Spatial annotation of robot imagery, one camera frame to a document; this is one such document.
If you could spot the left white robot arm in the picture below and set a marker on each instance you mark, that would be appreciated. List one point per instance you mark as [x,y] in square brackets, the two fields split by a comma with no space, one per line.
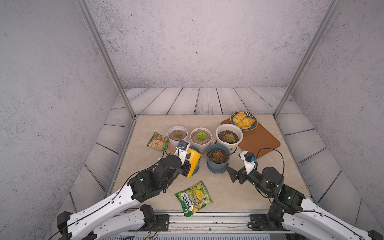
[125,209]

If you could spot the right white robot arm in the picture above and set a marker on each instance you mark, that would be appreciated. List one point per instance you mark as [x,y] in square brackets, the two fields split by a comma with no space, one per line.
[293,211]

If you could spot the yellow pastry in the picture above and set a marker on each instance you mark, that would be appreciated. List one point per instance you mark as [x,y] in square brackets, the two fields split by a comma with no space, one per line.
[246,123]
[238,117]

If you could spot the white round pot pinkish soil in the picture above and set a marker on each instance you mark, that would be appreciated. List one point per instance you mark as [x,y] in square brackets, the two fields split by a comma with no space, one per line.
[176,134]

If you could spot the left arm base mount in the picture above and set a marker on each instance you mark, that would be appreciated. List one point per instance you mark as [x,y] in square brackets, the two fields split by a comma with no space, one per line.
[159,222]

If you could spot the lower yellow pastry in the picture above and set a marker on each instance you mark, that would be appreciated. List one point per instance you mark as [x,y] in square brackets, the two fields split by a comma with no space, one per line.
[246,123]

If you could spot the terracotta saucer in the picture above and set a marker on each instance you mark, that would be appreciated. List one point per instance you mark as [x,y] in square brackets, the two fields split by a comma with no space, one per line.
[172,148]

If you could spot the green snack packet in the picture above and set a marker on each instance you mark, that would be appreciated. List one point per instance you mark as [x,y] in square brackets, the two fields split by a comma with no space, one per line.
[158,142]

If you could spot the large white pot dark soil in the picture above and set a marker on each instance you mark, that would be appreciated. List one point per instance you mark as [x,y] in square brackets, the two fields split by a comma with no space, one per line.
[230,136]

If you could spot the white ribbed pot green succulent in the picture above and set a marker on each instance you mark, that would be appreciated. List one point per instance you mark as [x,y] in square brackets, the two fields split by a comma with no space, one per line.
[201,139]

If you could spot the yellow plastic watering can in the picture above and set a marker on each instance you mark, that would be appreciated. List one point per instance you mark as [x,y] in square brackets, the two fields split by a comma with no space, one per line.
[194,157]

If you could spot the upper yellow pastry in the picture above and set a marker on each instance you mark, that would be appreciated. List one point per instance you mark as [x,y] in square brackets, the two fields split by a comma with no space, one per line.
[238,117]

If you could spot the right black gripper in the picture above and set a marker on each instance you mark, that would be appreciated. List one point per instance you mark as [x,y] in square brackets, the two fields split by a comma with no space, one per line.
[236,174]

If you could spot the aluminium front rail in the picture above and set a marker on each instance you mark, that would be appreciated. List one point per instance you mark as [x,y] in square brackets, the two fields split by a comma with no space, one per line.
[215,222]

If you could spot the blue pot succulent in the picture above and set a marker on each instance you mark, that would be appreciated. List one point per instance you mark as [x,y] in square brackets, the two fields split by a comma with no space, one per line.
[197,168]
[218,157]

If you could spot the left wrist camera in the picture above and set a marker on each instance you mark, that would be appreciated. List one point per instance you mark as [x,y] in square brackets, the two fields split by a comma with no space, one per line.
[182,150]

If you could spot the blue patterned plate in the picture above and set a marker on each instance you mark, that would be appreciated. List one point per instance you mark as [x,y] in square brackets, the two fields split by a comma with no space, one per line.
[248,115]

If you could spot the green Fox's candy bag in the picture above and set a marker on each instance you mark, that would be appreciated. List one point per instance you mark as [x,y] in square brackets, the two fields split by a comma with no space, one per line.
[194,198]

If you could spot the left aluminium frame post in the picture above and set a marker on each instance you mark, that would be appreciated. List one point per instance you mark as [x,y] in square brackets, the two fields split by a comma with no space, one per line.
[88,19]

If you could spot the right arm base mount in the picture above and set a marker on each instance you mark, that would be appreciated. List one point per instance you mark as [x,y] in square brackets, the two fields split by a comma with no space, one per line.
[261,222]

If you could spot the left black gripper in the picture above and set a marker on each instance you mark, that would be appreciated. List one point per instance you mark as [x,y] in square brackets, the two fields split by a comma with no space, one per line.
[186,166]

